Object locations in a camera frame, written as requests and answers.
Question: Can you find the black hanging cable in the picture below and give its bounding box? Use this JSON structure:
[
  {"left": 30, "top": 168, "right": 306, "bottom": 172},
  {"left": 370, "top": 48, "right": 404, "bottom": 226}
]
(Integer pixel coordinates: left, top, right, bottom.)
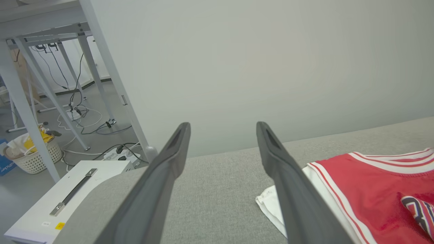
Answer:
[{"left": 69, "top": 51, "right": 86, "bottom": 114}]

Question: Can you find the black floor cable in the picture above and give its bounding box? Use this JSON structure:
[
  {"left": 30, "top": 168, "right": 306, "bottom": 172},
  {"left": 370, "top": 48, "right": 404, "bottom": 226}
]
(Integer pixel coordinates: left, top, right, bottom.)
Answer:
[{"left": 81, "top": 120, "right": 133, "bottom": 136}]

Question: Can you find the white woven laundry basket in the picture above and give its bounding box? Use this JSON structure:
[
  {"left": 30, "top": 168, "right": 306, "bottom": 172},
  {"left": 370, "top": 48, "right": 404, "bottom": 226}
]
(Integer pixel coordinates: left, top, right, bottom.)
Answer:
[{"left": 3, "top": 135, "right": 63, "bottom": 175}]

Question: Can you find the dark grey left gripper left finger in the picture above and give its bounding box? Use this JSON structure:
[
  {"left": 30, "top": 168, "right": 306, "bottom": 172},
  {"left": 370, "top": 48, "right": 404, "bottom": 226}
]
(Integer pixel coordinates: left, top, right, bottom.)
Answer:
[{"left": 95, "top": 122, "right": 191, "bottom": 244}]

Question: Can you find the black cabinet handle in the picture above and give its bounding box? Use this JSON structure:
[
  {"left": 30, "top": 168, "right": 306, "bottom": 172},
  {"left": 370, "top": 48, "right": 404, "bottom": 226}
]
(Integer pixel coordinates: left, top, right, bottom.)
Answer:
[{"left": 50, "top": 168, "right": 98, "bottom": 217}]

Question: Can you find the yellow cloth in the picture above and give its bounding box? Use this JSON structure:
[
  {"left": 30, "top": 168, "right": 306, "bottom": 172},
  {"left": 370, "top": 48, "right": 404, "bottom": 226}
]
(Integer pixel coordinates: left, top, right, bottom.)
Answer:
[{"left": 24, "top": 125, "right": 55, "bottom": 155}]

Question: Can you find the red and white basketball jersey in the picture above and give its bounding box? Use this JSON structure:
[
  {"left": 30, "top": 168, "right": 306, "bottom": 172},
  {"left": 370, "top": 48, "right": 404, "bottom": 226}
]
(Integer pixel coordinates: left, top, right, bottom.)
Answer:
[{"left": 255, "top": 147, "right": 434, "bottom": 244}]

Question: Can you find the white cabinet box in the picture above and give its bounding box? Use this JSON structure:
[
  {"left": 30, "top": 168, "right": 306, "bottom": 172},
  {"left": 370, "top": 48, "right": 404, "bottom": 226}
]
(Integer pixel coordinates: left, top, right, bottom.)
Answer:
[{"left": 3, "top": 160, "right": 135, "bottom": 244}]

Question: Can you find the white metal table frame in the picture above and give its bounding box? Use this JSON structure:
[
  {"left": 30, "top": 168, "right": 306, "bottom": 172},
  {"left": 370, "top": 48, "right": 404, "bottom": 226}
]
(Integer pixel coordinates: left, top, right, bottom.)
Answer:
[{"left": 0, "top": 0, "right": 154, "bottom": 183}]

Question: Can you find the white floor cable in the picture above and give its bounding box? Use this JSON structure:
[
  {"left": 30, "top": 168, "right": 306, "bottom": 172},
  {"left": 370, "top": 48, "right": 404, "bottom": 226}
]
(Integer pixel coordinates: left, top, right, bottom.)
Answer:
[{"left": 56, "top": 106, "right": 103, "bottom": 130}]

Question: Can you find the grey fabric sofa cushion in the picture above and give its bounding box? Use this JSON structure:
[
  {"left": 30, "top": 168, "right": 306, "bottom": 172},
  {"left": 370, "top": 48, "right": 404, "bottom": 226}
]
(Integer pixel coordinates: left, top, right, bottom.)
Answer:
[{"left": 53, "top": 117, "right": 434, "bottom": 244}]

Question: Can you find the blue flat package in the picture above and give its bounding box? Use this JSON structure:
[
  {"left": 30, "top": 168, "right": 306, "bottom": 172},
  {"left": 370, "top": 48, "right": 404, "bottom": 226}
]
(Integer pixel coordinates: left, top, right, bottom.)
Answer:
[{"left": 0, "top": 138, "right": 17, "bottom": 177}]

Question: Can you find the white power strip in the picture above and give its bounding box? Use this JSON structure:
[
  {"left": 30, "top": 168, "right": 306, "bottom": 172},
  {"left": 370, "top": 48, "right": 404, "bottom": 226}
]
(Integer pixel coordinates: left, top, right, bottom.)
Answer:
[{"left": 102, "top": 147, "right": 140, "bottom": 165}]

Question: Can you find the brown cardboard box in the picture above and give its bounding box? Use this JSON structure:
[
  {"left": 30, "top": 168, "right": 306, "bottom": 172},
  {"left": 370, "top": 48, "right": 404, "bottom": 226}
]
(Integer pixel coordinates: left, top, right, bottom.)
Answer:
[{"left": 12, "top": 49, "right": 36, "bottom": 102}]

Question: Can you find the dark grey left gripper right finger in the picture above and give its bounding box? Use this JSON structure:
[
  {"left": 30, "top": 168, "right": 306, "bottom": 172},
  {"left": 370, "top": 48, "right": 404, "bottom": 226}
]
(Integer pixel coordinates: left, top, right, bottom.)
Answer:
[{"left": 256, "top": 121, "right": 353, "bottom": 244}]

